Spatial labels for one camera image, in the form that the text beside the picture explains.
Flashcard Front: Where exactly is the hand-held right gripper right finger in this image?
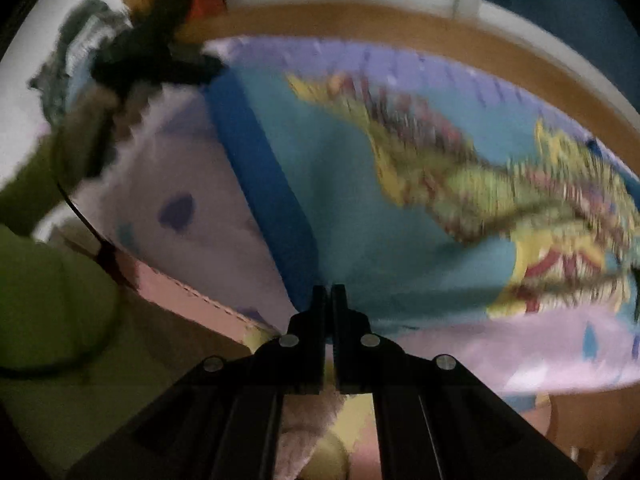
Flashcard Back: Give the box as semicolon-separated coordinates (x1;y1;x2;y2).
333;284;586;480

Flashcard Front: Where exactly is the dark grey garment pile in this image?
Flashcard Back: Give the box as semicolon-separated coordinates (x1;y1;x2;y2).
27;0;136;128

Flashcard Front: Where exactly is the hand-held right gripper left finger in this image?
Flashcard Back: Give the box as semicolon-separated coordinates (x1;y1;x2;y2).
65;284;332;480

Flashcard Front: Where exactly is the window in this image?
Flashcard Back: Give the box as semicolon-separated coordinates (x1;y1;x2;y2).
212;0;640;126

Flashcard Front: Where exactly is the brown fuzzy cloth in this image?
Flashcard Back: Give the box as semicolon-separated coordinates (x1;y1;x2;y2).
275;390;351;480

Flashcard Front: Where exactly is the lilac dotted mat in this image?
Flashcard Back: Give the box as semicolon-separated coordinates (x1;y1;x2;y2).
92;35;640;401

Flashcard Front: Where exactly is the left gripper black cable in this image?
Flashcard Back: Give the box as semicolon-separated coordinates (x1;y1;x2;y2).
0;175;123;376

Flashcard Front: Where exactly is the colourful patterned blue cloth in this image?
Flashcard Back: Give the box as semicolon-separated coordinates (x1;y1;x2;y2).
202;67;640;333

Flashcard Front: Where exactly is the foam puzzle floor mat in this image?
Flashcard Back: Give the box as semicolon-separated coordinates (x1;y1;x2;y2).
50;225;381;480

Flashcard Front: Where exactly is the person's left forearm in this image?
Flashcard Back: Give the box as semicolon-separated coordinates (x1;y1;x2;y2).
0;130;123;373

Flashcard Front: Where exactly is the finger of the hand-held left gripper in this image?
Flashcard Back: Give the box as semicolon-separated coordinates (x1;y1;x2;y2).
166;52;226;88

